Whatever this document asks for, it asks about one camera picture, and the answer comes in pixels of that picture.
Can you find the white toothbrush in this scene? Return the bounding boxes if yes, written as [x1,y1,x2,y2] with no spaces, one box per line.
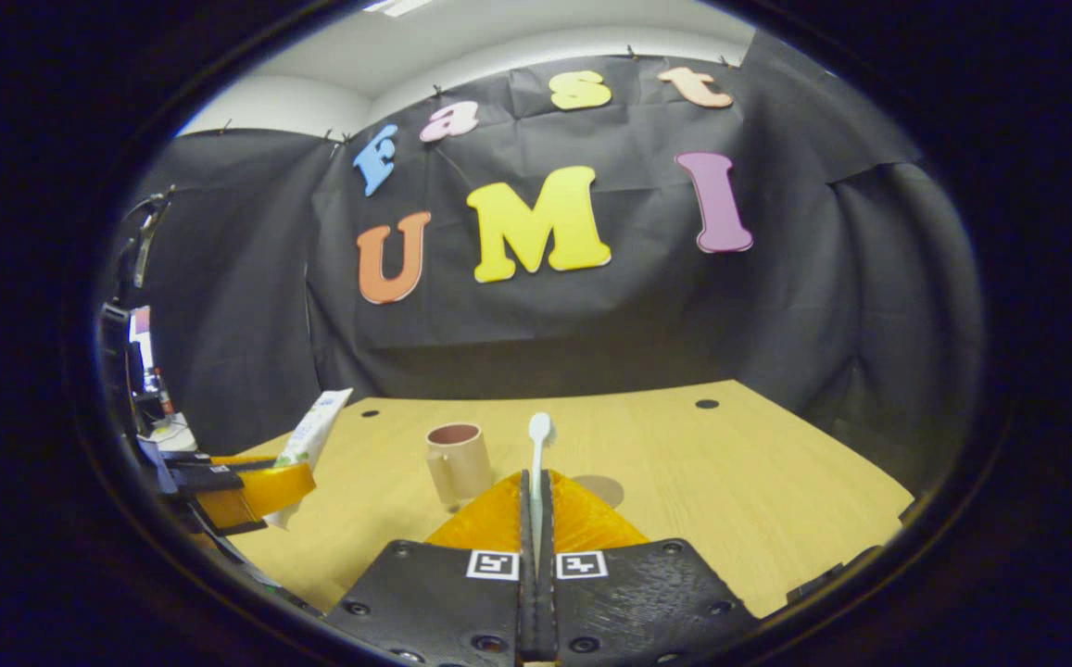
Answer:
[527,412,553,566]

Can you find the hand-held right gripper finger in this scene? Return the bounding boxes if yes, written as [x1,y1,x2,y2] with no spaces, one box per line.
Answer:
[537,470,761,667]
[324,470,536,667]

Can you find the computer monitor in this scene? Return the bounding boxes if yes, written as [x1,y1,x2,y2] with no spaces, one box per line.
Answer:
[128,306,158,397]

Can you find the white green toothpaste tube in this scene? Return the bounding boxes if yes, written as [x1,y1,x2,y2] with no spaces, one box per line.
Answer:
[262,388,354,531]

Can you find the white side table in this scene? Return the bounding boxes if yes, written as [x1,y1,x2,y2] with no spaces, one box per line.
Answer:
[148,412,199,455]

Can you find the beige cup with red inside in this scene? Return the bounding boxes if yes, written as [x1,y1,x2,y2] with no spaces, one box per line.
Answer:
[425,422,495,509]

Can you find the wooden desktop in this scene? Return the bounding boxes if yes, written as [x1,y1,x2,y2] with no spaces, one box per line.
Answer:
[221,380,916,620]

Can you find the black backdrop cloth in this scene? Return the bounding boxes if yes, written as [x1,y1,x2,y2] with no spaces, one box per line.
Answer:
[128,42,986,501]

